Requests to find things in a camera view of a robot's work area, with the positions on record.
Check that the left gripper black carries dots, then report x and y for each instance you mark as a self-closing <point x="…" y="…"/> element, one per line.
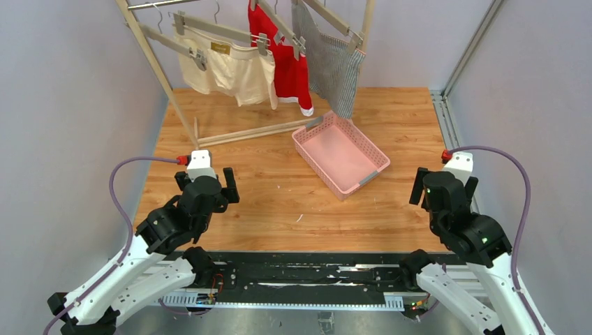
<point x="232" y="185"/>

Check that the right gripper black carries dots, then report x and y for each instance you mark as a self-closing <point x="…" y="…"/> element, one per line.
<point x="418" y="185"/>

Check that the wooden clip hanger cream underwear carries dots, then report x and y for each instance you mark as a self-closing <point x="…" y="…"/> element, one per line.
<point x="183" y="20"/>

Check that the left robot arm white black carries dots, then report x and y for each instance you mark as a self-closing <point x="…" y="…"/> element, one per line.
<point x="117" y="292"/>

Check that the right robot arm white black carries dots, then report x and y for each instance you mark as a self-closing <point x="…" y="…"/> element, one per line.
<point x="480" y="242"/>

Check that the grey striped underwear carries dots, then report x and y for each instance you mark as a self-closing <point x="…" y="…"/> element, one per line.
<point x="333" y="68"/>

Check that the wooden clip hanger striped underwear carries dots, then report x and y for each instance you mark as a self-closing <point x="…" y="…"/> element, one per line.
<point x="356" y="39"/>

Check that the wooden clip hanger red underwear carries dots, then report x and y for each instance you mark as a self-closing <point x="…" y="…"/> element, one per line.
<point x="290" y="37"/>

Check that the pink plastic basket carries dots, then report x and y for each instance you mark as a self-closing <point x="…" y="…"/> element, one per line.
<point x="342" y="156"/>

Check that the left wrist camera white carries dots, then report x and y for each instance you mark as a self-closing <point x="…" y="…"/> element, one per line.
<point x="200" y="165"/>

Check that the wooden clothes rack frame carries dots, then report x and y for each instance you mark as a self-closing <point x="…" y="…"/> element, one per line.
<point x="132" y="24"/>

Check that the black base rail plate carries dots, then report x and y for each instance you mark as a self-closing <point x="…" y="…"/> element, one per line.
<point x="309" y="281"/>

